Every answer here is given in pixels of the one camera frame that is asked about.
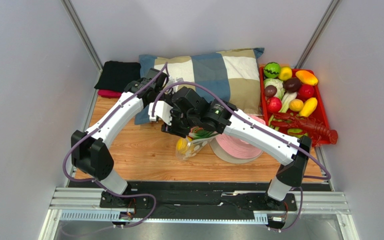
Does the yellow apple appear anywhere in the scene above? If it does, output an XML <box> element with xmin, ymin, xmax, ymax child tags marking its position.
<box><xmin>175</xmin><ymin>136</ymin><xmax>191</xmax><ymax>155</ymax></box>

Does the clear dotted zip bag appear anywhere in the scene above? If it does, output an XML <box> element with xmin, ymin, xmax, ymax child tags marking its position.
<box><xmin>175</xmin><ymin>135</ymin><xmax>217</xmax><ymax>161</ymax></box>

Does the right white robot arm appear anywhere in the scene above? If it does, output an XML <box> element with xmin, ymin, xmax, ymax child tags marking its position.
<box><xmin>149</xmin><ymin>87</ymin><xmax>312</xmax><ymax>202</ymax></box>

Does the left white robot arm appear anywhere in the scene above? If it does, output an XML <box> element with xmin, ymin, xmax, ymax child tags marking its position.
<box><xmin>67</xmin><ymin>66</ymin><xmax>169</xmax><ymax>196</ymax></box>

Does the yellow lemon top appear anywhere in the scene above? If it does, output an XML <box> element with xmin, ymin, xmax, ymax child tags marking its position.
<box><xmin>277</xmin><ymin>66</ymin><xmax>293</xmax><ymax>81</ymax></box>

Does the black folded cloth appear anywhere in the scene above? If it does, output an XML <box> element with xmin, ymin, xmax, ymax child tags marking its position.
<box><xmin>94</xmin><ymin>60</ymin><xmax>141</xmax><ymax>93</ymax></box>

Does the pink folded cloth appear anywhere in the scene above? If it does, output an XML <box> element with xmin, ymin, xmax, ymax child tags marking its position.
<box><xmin>97</xmin><ymin>89</ymin><xmax>122</xmax><ymax>99</ymax></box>

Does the pink bucket hat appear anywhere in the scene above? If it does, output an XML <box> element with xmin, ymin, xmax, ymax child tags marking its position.
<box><xmin>208</xmin><ymin>114</ymin><xmax>267</xmax><ymax>165</ymax></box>

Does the checkered blue beige pillow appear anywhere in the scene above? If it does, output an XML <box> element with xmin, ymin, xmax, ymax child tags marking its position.
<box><xmin>138</xmin><ymin>47</ymin><xmax>265</xmax><ymax>116</ymax></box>

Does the purple onion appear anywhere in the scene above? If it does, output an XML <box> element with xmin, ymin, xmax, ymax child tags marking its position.
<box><xmin>264</xmin><ymin>85</ymin><xmax>278</xmax><ymax>98</ymax></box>

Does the red apple lower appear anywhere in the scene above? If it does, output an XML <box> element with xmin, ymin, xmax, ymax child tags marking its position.
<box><xmin>266</xmin><ymin>97</ymin><xmax>283</xmax><ymax>113</ymax></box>

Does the green watermelon ball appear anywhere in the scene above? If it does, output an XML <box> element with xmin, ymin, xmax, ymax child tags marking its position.
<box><xmin>263</xmin><ymin>62</ymin><xmax>281</xmax><ymax>79</ymax></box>

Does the white radish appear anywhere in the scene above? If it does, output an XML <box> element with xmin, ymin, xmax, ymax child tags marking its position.
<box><xmin>268</xmin><ymin>92</ymin><xmax>298</xmax><ymax>127</ymax></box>

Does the red plastic tray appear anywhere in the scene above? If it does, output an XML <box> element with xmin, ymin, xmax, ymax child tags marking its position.
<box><xmin>259</xmin><ymin>66</ymin><xmax>332</xmax><ymax>134</ymax></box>

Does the dark purple fruit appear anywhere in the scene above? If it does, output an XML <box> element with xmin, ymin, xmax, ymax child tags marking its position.
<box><xmin>282</xmin><ymin>77</ymin><xmax>302</xmax><ymax>93</ymax></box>

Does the orange small fruit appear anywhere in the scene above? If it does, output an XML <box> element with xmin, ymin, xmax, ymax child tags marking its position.
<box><xmin>289</xmin><ymin>99</ymin><xmax>304</xmax><ymax>112</ymax></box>

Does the green lime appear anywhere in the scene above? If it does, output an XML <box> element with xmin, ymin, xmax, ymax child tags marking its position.
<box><xmin>287</xmin><ymin>128</ymin><xmax>308</xmax><ymax>139</ymax></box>

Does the red tomato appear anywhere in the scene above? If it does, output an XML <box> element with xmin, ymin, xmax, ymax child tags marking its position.
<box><xmin>297</xmin><ymin>84</ymin><xmax>315</xmax><ymax>100</ymax></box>

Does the yellow banana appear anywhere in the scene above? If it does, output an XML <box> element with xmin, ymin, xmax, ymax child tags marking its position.
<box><xmin>298</xmin><ymin>97</ymin><xmax>318</xmax><ymax>117</ymax></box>

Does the orange yellow mango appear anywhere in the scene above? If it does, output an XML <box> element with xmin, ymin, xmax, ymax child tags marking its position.
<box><xmin>295</xmin><ymin>70</ymin><xmax>319</xmax><ymax>86</ymax></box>

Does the red toy lobster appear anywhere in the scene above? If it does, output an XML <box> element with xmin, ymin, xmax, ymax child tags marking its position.
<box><xmin>271</xmin><ymin>113</ymin><xmax>339</xmax><ymax>147</ymax></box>

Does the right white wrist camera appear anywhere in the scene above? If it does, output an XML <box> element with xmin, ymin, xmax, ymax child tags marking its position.
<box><xmin>148</xmin><ymin>100</ymin><xmax>173</xmax><ymax>126</ymax></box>

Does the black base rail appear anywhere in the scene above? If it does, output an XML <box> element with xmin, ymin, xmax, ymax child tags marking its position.
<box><xmin>68</xmin><ymin>179</ymin><xmax>333</xmax><ymax>221</ymax></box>

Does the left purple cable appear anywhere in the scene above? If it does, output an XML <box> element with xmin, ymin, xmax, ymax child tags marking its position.
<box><xmin>62</xmin><ymin>62</ymin><xmax>170</xmax><ymax>231</ymax></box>

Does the purple cable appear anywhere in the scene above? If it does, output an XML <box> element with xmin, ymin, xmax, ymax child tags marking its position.
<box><xmin>150</xmin><ymin>81</ymin><xmax>332</xmax><ymax>233</ymax></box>
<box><xmin>62</xmin><ymin>62</ymin><xmax>170</xmax><ymax>231</ymax></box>

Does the left aluminium frame post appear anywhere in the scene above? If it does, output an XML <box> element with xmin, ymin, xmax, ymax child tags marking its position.
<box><xmin>60</xmin><ymin>0</ymin><xmax>104</xmax><ymax>72</ymax></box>

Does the aluminium frame post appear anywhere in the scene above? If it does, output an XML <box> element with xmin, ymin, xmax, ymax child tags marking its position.
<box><xmin>60</xmin><ymin>0</ymin><xmax>104</xmax><ymax>72</ymax></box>
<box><xmin>295</xmin><ymin>0</ymin><xmax>342</xmax><ymax>69</ymax></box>

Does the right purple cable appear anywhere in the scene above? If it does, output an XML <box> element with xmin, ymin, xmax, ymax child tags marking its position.
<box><xmin>150</xmin><ymin>81</ymin><xmax>332</xmax><ymax>233</ymax></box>

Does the right aluminium frame post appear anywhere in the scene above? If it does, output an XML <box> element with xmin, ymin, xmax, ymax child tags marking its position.
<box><xmin>295</xmin><ymin>0</ymin><xmax>342</xmax><ymax>69</ymax></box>

